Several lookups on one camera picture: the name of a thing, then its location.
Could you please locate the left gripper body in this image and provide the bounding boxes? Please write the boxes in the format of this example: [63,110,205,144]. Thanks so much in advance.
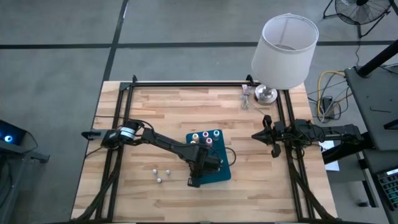
[186,146,208,179]

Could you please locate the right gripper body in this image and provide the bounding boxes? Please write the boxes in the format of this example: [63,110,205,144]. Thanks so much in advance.
[272,121,294,144]

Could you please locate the teal plastic bin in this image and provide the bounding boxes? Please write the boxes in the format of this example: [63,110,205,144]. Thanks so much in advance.
[185,129,232,186]

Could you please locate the white paper sheet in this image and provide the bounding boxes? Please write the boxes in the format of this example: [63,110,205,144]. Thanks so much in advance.
[318,139,340,172]

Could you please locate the white shade table lamp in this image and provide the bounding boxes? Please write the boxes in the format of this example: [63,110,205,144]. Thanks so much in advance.
[251,12,320,105]

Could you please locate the black side table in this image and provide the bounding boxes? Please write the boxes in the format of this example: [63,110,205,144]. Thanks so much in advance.
[344,65,398,153]

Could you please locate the blue backlit keyboard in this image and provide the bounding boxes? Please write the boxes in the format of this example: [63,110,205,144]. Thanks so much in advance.
[377,169,398,212]

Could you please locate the black pole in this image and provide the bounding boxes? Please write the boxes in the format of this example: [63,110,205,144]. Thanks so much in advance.
[357,40,398,78]

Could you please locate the black floor fan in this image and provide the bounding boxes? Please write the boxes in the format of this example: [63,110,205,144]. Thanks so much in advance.
[323,0,394,39]

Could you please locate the grey equipment stand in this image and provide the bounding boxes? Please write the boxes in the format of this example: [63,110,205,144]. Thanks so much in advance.
[0,139,50,224]

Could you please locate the computer case blue light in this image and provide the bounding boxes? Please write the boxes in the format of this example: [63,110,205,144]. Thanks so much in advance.
[0,119,27,146]

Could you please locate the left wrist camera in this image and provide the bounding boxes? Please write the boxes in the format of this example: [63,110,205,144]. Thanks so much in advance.
[205,155,223,172]

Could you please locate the bundled clear lamp cord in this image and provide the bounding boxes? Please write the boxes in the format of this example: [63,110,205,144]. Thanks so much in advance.
[239,83,253,110]

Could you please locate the yellow cable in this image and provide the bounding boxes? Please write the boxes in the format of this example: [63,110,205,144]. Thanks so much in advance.
[317,70,354,118]

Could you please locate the black aluminium table frame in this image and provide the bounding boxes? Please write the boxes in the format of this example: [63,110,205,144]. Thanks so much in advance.
[74,74,335,224]

